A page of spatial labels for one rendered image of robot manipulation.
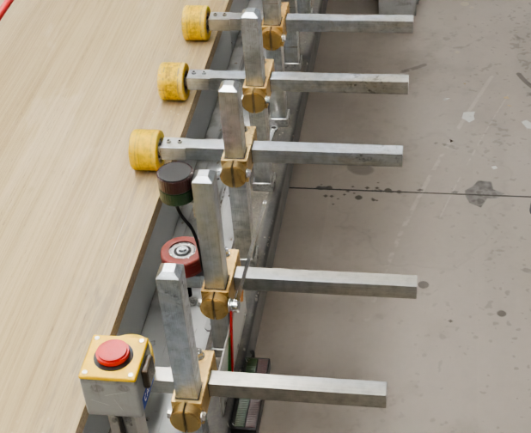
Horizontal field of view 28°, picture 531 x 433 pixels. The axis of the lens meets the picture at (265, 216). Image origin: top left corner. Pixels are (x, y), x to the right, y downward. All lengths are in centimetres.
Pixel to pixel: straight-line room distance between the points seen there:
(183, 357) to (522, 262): 177
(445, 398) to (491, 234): 68
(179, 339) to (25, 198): 61
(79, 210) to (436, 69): 229
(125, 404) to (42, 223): 79
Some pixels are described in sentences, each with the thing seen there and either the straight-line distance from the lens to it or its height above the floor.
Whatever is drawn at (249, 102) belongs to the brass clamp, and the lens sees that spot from 221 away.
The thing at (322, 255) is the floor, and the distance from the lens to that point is 326.
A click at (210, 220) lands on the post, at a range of 179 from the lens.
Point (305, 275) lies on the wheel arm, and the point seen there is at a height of 86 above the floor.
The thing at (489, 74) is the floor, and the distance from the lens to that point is 409.
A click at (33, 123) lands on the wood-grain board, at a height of 90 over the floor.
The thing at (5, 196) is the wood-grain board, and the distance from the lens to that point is 214.
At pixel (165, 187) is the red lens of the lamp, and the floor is 110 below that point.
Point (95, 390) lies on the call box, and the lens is 131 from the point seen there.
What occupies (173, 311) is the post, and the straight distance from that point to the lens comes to 159.
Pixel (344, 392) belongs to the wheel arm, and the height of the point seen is 86.
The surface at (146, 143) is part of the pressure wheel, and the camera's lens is 208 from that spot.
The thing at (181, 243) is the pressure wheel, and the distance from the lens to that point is 194.
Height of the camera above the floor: 215
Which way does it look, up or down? 39 degrees down
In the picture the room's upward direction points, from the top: 5 degrees counter-clockwise
